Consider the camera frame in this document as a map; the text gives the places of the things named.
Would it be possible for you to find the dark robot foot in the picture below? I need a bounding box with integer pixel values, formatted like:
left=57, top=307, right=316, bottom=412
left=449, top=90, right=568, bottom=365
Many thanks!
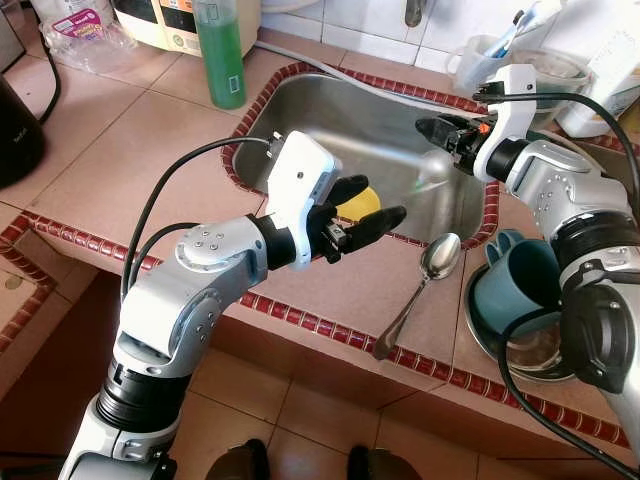
left=347, top=445, right=421, bottom=480
left=205, top=438, right=271, bottom=480

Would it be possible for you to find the white toothbrush cup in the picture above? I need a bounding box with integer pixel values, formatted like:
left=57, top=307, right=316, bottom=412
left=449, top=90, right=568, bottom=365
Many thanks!
left=447, top=35, right=511, bottom=96

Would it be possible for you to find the blue white toothbrush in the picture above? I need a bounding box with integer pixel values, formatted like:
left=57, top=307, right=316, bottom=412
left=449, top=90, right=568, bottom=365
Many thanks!
left=485, top=0, right=566, bottom=59

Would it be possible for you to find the blue mug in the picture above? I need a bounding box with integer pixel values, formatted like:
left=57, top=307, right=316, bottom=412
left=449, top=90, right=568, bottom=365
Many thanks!
left=470, top=230, right=563, bottom=341

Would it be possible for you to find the clear plastic labelled bottle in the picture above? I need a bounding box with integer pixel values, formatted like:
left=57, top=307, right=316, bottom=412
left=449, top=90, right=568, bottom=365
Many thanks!
left=30, top=0, right=136, bottom=73

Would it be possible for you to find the black electric kettle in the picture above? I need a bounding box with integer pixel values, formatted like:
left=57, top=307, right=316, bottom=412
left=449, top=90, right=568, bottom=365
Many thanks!
left=0, top=75, right=46, bottom=189

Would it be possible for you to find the green liquid soap bottle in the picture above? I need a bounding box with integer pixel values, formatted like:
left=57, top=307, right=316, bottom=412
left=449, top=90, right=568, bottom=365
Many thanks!
left=193, top=0, right=248, bottom=111

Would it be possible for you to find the dark robot left foot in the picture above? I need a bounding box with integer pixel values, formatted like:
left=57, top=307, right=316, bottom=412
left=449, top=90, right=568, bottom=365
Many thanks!
left=205, top=438, right=271, bottom=480

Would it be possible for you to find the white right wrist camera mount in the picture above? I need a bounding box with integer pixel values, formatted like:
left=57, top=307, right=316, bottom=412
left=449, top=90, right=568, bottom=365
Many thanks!
left=472, top=63, right=539, bottom=181

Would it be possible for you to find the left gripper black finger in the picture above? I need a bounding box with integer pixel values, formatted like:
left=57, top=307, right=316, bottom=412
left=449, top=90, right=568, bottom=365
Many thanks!
left=343, top=205, right=409, bottom=254
left=325, top=174, right=371, bottom=211

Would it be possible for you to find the chrome wall tap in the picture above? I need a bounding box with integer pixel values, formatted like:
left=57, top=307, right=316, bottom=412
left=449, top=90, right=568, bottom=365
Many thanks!
left=403, top=0, right=426, bottom=28

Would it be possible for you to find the round steel plate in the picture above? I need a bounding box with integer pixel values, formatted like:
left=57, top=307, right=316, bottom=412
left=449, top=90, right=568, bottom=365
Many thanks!
left=463, top=265, right=576, bottom=383

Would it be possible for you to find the metal spoon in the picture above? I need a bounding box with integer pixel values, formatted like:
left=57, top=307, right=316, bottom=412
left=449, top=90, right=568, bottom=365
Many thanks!
left=372, top=232, right=463, bottom=361

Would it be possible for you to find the beige water filter appliance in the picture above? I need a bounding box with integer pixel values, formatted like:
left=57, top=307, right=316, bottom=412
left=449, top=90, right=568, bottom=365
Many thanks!
left=110, top=0, right=263, bottom=58

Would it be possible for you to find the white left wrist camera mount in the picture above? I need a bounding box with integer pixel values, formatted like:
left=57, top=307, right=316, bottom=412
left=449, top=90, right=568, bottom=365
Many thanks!
left=265, top=130, right=343, bottom=269

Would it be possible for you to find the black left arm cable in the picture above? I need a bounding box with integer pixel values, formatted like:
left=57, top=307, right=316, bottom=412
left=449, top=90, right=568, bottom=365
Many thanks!
left=120, top=135, right=276, bottom=301

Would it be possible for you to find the white detergent bottle yellow cap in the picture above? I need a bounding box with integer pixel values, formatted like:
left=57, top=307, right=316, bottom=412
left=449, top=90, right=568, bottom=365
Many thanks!
left=555, top=0, right=640, bottom=139

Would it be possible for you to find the steel sink basin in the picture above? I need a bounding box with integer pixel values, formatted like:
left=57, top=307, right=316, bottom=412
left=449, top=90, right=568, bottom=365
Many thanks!
left=222, top=62, right=501, bottom=251

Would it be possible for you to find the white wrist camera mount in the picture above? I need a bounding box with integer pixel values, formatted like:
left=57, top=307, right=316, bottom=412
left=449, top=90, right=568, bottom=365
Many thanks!
left=265, top=130, right=343, bottom=269
left=472, top=63, right=539, bottom=181

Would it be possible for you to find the dark robot right foot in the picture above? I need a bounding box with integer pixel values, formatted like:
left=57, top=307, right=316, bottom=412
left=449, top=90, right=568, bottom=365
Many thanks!
left=347, top=445, right=421, bottom=480

